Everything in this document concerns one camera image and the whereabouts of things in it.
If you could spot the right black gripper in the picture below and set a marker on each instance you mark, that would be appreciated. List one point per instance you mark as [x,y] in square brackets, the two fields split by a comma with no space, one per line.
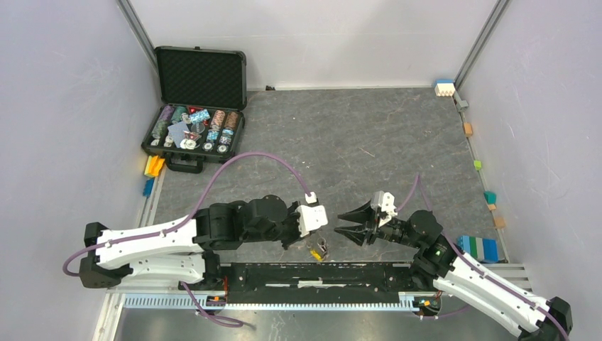
[358,233]

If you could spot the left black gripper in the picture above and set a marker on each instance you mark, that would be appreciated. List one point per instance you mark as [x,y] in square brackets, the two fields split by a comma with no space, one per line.
[297,235]

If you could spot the yellow tag key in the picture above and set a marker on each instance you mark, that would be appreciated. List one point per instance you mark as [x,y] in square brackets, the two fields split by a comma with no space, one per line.
[317,255]

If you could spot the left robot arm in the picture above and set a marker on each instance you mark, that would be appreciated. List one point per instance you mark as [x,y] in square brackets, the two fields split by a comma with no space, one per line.
[179,250]

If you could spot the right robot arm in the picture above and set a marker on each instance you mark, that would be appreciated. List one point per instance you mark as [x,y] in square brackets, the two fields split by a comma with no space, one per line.
[440,265]

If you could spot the blue green lego stack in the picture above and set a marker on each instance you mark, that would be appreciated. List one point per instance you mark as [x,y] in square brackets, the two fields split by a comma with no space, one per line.
[482,250]

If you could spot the teal cube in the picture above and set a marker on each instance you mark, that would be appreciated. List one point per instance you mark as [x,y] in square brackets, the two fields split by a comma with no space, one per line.
[490,197]

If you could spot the tan wooden cube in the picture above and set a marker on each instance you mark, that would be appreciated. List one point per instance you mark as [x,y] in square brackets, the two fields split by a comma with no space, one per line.
[499,222]

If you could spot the orange wooden cube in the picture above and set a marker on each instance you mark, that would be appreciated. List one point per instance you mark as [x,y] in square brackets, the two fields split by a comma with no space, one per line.
[468,129]

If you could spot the yellow orange toy block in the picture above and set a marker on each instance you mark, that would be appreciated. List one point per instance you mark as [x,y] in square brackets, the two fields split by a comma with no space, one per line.
[153,166]

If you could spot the grey block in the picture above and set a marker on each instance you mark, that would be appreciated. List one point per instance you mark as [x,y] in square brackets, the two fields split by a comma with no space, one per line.
[461,104]

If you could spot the white blue toy block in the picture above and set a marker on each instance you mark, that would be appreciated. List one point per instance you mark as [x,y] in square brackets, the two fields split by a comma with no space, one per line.
[444,87]

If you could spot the black poker chip case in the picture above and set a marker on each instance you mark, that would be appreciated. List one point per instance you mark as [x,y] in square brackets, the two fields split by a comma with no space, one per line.
[201,119]

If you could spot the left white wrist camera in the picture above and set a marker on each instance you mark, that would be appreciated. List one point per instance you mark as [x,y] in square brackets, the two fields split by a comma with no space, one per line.
[313,215]

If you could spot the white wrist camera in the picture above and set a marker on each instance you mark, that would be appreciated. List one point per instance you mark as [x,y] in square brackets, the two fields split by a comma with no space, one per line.
[313,215]
[382,203]

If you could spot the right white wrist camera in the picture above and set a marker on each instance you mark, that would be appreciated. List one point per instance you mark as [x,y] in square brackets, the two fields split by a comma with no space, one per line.
[382,203]

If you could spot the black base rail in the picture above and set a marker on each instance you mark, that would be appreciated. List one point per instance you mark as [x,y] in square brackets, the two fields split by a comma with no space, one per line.
[305,283]

